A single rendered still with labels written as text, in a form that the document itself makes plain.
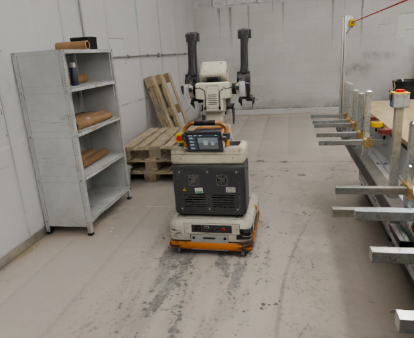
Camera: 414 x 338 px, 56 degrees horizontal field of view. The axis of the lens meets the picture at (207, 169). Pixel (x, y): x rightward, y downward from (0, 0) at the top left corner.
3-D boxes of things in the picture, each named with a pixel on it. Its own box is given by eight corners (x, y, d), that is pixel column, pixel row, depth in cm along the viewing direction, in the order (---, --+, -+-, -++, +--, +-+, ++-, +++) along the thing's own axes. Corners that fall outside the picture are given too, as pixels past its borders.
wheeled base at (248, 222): (252, 255, 279) (251, 223, 272) (169, 251, 293) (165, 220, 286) (260, 216, 342) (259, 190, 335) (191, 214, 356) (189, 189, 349)
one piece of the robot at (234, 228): (239, 235, 277) (239, 224, 274) (183, 233, 286) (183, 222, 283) (240, 233, 279) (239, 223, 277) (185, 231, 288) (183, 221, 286)
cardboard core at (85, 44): (53, 42, 345) (84, 40, 339) (59, 42, 352) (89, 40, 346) (55, 51, 347) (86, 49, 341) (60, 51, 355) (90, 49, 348)
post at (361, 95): (356, 157, 288) (359, 92, 274) (355, 156, 291) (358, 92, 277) (361, 157, 287) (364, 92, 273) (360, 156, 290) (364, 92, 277)
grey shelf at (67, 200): (46, 234, 344) (10, 53, 300) (94, 197, 428) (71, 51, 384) (92, 235, 335) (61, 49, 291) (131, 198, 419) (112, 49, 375)
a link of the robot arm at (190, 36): (183, 29, 311) (195, 29, 309) (187, 33, 324) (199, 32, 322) (185, 86, 317) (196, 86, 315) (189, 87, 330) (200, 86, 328)
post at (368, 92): (362, 161, 263) (366, 90, 250) (361, 160, 267) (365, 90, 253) (368, 161, 263) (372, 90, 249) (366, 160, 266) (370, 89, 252)
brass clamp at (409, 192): (407, 200, 159) (408, 188, 158) (398, 189, 172) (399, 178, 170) (423, 200, 158) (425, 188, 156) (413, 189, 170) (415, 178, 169)
